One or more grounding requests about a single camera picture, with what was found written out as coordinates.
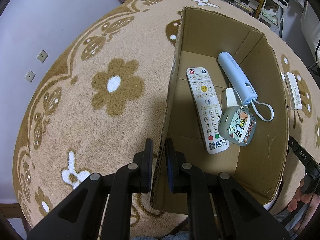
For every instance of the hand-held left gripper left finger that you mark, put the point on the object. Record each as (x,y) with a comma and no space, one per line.
(147,170)

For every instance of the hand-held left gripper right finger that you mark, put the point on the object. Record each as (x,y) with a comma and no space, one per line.
(170,172)

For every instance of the brown cardboard box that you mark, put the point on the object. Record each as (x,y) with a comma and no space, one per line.
(262,135)

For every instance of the long white dotted case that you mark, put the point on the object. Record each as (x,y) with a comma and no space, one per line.
(293,90)

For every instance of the white remote control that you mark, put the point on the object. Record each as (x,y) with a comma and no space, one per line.
(206,110)

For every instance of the round cartoon earphone case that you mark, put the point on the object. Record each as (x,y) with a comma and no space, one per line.
(237,127)

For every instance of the white charger block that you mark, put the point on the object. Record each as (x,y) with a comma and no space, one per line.
(231,98)

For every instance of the light blue power bank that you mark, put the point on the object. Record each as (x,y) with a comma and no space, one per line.
(237,80)

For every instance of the person's right hand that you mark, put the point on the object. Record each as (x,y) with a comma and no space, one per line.
(298,200)

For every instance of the light blue fleece clothing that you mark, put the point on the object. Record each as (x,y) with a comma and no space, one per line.
(285,218)

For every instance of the white padded duvet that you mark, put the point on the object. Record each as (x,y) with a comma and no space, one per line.
(311,32)

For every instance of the white trolley cart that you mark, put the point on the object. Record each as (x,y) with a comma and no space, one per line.
(273,7)

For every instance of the white wall socket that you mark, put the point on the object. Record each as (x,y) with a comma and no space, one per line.
(42,56)
(30,76)

